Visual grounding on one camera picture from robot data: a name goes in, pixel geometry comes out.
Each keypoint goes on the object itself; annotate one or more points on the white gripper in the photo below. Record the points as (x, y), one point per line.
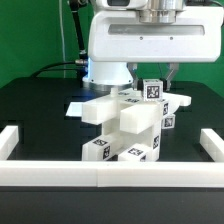
(120, 36)

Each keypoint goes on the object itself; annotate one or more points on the white tagged cube nut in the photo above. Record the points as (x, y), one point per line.
(152, 89)

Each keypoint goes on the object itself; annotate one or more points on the white chair back part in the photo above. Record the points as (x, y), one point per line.
(135, 114)

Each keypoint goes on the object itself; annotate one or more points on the white chair seat part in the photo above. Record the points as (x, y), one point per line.
(150, 137)

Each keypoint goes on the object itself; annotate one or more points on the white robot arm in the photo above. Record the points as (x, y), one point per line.
(104, 74)

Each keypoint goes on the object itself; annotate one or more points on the white marker sheet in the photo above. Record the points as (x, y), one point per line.
(78, 109)

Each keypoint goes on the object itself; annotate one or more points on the white U-shaped fence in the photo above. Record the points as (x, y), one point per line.
(103, 174)

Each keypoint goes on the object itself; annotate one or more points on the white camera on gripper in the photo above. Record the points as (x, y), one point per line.
(122, 4)

